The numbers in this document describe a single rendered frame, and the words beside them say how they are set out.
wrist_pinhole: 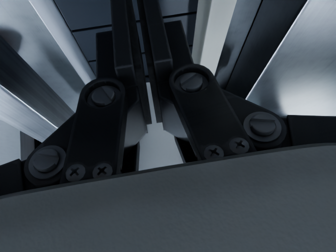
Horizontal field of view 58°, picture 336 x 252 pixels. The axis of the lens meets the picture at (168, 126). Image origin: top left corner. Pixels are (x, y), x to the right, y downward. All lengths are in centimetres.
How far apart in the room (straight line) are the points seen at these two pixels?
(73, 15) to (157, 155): 12
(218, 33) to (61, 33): 10
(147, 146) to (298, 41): 15
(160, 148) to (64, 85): 18
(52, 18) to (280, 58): 19
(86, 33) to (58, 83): 18
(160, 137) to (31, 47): 15
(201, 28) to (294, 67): 18
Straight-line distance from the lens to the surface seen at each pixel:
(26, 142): 41
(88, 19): 19
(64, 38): 21
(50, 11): 19
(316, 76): 37
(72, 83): 38
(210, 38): 16
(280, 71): 32
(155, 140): 25
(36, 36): 30
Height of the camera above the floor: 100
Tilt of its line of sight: 16 degrees down
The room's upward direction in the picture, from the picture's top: 170 degrees clockwise
